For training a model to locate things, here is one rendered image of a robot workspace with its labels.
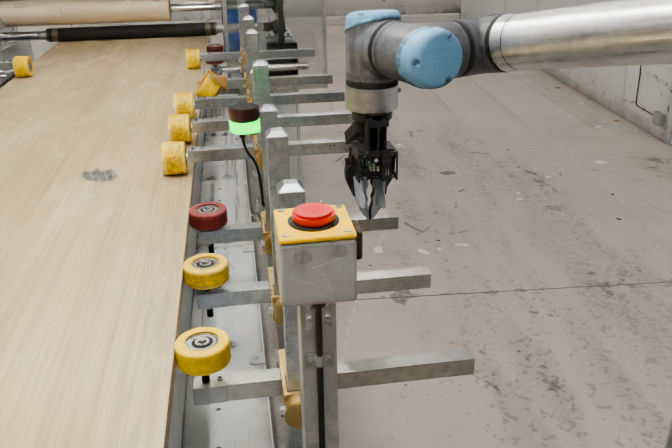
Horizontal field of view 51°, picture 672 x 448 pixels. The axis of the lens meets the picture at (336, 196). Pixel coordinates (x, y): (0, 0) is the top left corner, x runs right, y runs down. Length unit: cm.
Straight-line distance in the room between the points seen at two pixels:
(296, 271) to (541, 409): 186
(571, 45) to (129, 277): 81
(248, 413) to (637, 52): 91
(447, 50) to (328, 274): 52
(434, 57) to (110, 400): 65
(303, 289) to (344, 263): 4
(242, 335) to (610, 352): 156
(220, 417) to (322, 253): 79
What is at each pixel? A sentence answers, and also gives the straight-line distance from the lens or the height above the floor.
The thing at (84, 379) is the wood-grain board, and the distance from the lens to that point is 104.
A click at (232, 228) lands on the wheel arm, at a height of 86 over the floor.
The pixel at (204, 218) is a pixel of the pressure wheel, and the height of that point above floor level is 90.
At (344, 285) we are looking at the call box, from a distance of 64.
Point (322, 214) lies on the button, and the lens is 63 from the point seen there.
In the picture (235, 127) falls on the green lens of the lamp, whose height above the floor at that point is 110.
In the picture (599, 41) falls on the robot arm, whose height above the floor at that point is 133.
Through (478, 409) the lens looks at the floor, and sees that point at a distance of 239.
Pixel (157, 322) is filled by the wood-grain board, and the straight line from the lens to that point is 113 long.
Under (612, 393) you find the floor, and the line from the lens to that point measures 256.
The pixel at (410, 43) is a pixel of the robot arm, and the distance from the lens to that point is 105.
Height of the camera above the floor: 149
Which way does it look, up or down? 22 degrees down
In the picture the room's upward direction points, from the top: 1 degrees counter-clockwise
